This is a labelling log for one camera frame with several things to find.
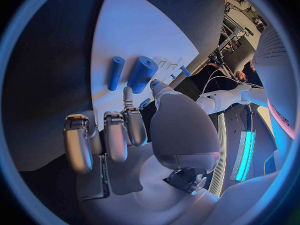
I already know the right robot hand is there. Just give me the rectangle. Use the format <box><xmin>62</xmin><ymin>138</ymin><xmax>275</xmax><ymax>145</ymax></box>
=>
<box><xmin>61</xmin><ymin>79</ymin><xmax>222</xmax><ymax>225</ymax></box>

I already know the white task board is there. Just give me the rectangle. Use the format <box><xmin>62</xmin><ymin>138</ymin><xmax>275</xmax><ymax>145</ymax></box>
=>
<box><xmin>90</xmin><ymin>0</ymin><xmax>201</xmax><ymax>132</ymax></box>

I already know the small blue plug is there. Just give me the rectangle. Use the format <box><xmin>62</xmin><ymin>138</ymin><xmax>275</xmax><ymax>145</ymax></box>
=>
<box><xmin>138</xmin><ymin>97</ymin><xmax>152</xmax><ymax>111</ymax></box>

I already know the short blue peg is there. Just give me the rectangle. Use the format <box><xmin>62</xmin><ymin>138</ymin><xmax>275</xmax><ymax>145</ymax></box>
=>
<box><xmin>178</xmin><ymin>65</ymin><xmax>192</xmax><ymax>78</ymax></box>

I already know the thick blue cylinder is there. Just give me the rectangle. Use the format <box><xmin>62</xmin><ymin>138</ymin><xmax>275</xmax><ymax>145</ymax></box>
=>
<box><xmin>126</xmin><ymin>55</ymin><xmax>160</xmax><ymax>95</ymax></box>

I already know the glowing light bar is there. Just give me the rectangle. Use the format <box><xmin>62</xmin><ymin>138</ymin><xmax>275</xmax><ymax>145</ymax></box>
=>
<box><xmin>234</xmin><ymin>130</ymin><xmax>257</xmax><ymax>183</ymax></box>

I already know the person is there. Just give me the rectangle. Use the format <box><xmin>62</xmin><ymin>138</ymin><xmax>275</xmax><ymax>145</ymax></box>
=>
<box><xmin>234</xmin><ymin>70</ymin><xmax>250</xmax><ymax>84</ymax></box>

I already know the slim blue cylinder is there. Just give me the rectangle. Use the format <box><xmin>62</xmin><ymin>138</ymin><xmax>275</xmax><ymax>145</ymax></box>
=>
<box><xmin>106</xmin><ymin>56</ymin><xmax>126</xmax><ymax>92</ymax></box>

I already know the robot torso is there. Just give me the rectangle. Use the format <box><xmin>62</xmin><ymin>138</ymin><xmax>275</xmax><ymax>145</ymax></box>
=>
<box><xmin>251</xmin><ymin>24</ymin><xmax>297</xmax><ymax>141</ymax></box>

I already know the white cable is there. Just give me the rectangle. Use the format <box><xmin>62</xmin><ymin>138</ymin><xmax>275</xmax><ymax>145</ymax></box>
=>
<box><xmin>205</xmin><ymin>75</ymin><xmax>265</xmax><ymax>93</ymax></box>
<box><xmin>201</xmin><ymin>68</ymin><xmax>242</xmax><ymax>95</ymax></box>

